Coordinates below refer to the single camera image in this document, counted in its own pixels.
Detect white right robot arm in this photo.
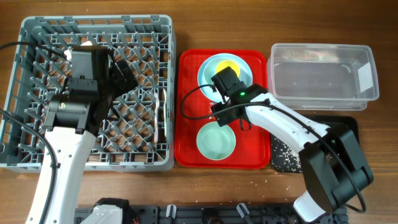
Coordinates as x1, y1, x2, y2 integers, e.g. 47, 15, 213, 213
211, 67, 374, 222

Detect yellow plastic cup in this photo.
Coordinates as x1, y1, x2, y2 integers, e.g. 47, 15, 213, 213
216, 60, 241, 77

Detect light blue plate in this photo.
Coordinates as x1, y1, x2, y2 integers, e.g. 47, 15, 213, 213
197, 53, 253, 86

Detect grey dishwasher rack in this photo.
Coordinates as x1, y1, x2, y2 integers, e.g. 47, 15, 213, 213
1, 14, 176, 172

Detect black waste tray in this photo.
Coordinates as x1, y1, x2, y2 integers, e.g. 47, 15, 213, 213
271, 114, 360, 173

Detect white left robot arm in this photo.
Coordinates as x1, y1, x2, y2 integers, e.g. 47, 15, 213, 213
26, 45, 139, 223

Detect white plastic fork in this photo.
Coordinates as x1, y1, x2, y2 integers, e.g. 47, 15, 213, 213
154, 91, 160, 143

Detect clear plastic bin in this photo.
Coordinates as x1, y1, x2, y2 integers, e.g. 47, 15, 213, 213
267, 43, 380, 111

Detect red plastic tray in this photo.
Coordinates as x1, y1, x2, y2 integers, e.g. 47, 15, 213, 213
174, 49, 271, 169

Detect mint green bowl on plate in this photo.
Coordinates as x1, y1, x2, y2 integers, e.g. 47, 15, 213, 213
198, 55, 252, 86

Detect mint green food bowl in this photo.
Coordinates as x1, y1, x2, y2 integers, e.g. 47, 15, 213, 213
196, 121, 236, 161

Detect rice and food scraps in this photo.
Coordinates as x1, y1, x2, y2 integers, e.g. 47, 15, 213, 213
271, 135, 302, 173

